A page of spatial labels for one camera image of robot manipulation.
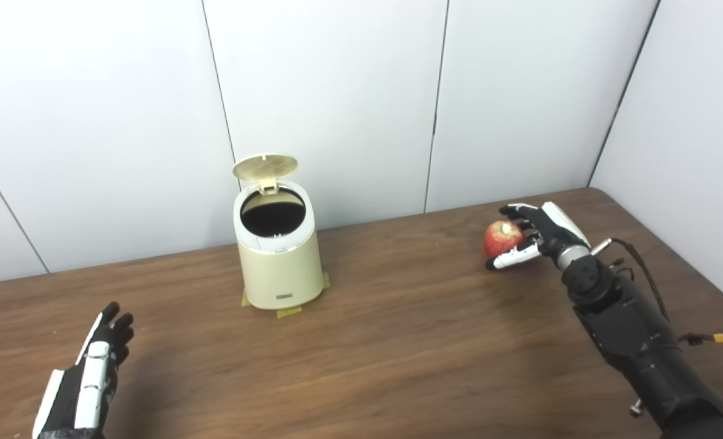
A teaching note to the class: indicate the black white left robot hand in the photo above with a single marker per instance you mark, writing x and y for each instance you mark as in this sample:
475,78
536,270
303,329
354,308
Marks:
71,396

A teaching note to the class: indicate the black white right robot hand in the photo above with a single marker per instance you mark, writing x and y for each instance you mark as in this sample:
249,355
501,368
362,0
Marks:
553,235

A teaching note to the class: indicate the red apple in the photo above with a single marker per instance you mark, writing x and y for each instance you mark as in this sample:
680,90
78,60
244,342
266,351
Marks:
500,239

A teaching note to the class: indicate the cream round bin lid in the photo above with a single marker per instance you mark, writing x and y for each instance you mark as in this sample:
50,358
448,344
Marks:
265,166

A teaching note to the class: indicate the cream-colored round bin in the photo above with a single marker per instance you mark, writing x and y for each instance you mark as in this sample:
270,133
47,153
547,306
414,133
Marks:
282,268

